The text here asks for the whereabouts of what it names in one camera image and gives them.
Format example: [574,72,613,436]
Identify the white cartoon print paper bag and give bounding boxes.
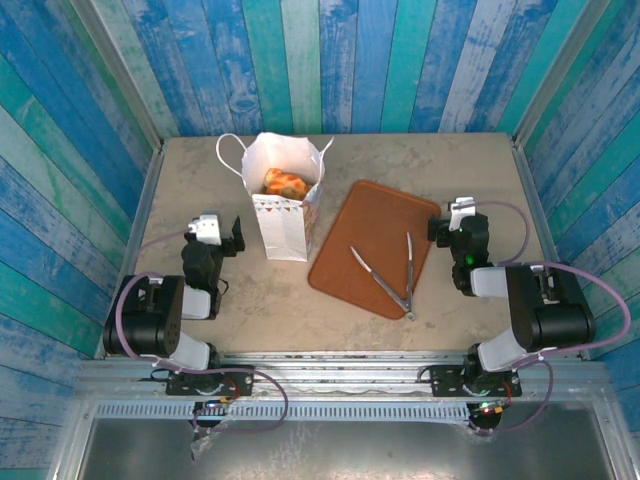
[215,131,335,263]

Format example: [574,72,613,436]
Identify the ring shaped glazed bread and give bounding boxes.
[266,172,314,199]

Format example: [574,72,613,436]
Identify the metal tongs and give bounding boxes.
[349,230,417,321]

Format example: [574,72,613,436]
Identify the brown plastic tray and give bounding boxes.
[307,178,442,321]

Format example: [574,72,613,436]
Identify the crumpled clear tape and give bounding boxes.
[189,432,214,462]

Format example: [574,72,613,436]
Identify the grey metal sheet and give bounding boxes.
[74,418,619,480]

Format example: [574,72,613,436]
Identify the small circuit board with wires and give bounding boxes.
[192,397,236,417]
[472,398,507,417]

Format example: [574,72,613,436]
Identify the aluminium rail beam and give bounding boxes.
[219,351,471,397]

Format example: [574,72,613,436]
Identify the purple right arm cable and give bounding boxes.
[467,199,632,436]

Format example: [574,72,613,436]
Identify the aluminium frame post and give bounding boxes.
[69,0,166,151]
[512,0,614,146]

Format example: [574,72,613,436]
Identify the white slotted cable duct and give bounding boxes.
[94,401,474,425]

